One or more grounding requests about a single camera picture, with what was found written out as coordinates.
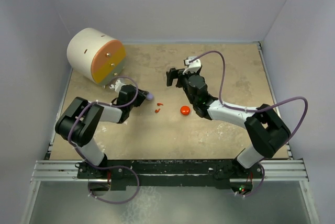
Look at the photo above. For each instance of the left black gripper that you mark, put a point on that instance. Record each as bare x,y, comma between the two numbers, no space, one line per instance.
141,95

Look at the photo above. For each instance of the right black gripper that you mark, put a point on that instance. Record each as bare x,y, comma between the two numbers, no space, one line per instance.
172,74

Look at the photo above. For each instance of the purple earbud charging case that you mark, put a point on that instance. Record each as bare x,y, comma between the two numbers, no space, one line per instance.
149,96

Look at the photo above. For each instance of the orange earbud charging case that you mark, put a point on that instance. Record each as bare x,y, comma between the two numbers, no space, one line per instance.
185,110

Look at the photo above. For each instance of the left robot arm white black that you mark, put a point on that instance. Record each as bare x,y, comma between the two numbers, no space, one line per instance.
77,125

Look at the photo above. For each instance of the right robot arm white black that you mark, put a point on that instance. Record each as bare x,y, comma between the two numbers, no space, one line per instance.
267,132

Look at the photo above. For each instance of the round white drawer cabinet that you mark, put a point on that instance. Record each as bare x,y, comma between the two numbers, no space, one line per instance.
96,55

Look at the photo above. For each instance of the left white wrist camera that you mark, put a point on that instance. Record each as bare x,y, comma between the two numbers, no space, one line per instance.
119,83

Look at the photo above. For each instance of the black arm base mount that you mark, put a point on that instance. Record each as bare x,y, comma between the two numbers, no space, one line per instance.
216,173

